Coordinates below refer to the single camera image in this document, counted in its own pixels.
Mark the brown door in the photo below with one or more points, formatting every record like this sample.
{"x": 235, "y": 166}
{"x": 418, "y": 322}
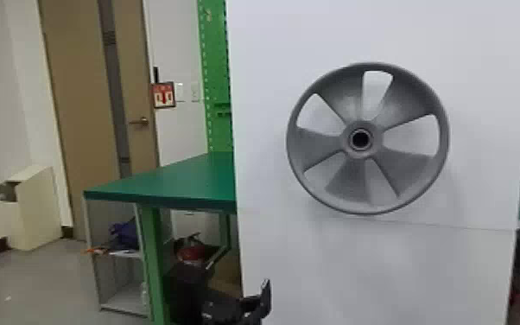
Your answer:
{"x": 78, "y": 113}

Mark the grey shelf unit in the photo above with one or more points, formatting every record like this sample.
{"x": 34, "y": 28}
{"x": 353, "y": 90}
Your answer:
{"x": 115, "y": 281}

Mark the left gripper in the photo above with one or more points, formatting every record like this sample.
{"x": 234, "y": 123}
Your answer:
{"x": 251, "y": 311}

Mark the red fire extinguisher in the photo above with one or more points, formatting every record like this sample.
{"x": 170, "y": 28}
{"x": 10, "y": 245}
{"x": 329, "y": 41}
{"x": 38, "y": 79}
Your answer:
{"x": 190, "y": 249}

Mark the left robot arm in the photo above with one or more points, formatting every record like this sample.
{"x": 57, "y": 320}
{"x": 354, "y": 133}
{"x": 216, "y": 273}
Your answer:
{"x": 221, "y": 315}

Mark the white panel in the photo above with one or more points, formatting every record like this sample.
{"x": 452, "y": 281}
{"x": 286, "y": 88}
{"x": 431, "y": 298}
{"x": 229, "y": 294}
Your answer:
{"x": 287, "y": 254}

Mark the red wall sign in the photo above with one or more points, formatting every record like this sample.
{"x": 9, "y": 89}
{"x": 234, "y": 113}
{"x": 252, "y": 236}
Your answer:
{"x": 164, "y": 95}

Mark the grey wheel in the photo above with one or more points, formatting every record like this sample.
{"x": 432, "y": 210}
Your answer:
{"x": 319, "y": 147}

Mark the beige box cabinet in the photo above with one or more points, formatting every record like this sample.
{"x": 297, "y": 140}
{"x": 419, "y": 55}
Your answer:
{"x": 38, "y": 209}

